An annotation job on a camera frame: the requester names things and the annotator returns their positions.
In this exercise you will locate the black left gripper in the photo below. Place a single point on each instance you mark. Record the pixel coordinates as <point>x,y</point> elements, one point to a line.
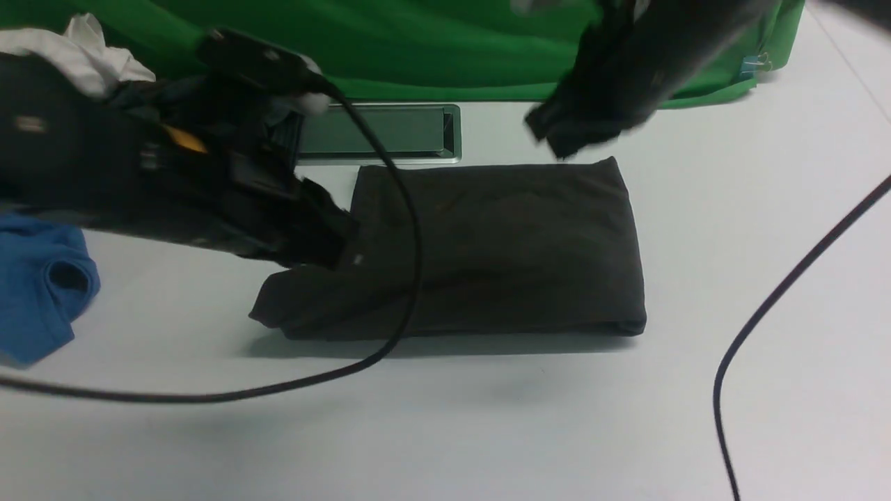
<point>226,181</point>

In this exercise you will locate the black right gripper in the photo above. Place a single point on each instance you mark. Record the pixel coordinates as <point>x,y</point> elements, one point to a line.
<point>617,80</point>

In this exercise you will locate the gray long-sleeve top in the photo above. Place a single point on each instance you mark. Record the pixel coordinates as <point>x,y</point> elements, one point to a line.
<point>522,249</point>

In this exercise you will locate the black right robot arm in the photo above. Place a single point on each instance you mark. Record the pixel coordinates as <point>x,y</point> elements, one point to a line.
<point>697,32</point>

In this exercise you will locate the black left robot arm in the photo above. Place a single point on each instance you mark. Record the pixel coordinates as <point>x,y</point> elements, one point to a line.
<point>71,159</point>

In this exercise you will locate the blue binder clip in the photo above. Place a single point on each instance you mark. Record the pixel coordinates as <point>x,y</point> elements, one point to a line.
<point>753,65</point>

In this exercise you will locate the green backdrop cloth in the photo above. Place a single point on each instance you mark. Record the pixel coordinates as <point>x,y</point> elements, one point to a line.
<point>384,50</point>

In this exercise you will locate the white crumpled shirt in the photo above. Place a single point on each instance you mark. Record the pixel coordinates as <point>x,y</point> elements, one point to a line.
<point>80,53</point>

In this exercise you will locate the blue crumpled t-shirt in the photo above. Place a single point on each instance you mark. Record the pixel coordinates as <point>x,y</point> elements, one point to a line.
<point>48,280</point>

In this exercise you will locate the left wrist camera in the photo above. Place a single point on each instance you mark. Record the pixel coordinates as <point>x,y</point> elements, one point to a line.
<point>293,78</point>

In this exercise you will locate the metal table cable hatch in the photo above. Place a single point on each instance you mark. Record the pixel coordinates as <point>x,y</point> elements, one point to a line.
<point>416,134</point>

